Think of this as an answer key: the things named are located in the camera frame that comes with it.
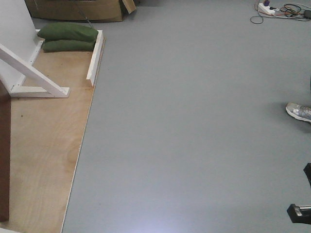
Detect brown wooden door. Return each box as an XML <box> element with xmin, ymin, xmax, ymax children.
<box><xmin>0</xmin><ymin>82</ymin><xmax>11</xmax><ymax>222</ymax></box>

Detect black robot part upper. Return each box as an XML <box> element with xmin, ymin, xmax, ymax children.
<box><xmin>303</xmin><ymin>163</ymin><xmax>311</xmax><ymax>185</ymax></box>

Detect large cardboard box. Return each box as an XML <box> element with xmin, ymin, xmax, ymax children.
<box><xmin>25</xmin><ymin>0</ymin><xmax>136</xmax><ymax>22</ymax></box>

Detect white diagonal wooden brace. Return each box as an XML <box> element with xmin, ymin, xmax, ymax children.
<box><xmin>0</xmin><ymin>44</ymin><xmax>70</xmax><ymax>98</ymax></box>

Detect white power strip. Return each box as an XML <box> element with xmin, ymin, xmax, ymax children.
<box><xmin>258</xmin><ymin>2</ymin><xmax>276</xmax><ymax>15</ymax></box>

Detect lower green sandbag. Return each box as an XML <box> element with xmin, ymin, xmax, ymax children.
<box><xmin>42</xmin><ymin>40</ymin><xmax>95</xmax><ymax>52</ymax></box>

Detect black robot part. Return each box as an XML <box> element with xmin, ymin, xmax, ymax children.
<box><xmin>287</xmin><ymin>204</ymin><xmax>311</xmax><ymax>225</ymax></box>
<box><xmin>303</xmin><ymin>163</ymin><xmax>311</xmax><ymax>185</ymax></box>

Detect white wooden rim frame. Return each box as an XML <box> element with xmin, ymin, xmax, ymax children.
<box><xmin>86</xmin><ymin>30</ymin><xmax>105</xmax><ymax>87</ymax></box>

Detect tangled cables on floor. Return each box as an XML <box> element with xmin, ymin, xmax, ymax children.
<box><xmin>250</xmin><ymin>0</ymin><xmax>311</xmax><ymax>24</ymax></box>

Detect plywood base platform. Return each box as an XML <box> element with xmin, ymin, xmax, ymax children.
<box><xmin>0</xmin><ymin>45</ymin><xmax>95</xmax><ymax>233</ymax></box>

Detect steel guy cable with turnbuckle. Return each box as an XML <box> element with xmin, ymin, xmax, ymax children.
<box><xmin>74</xmin><ymin>0</ymin><xmax>94</xmax><ymax>28</ymax></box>

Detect grey sneaker left side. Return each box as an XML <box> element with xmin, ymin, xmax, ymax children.
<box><xmin>285</xmin><ymin>102</ymin><xmax>311</xmax><ymax>123</ymax></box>

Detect black robot part lower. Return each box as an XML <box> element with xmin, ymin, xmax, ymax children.
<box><xmin>287</xmin><ymin>204</ymin><xmax>311</xmax><ymax>225</ymax></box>

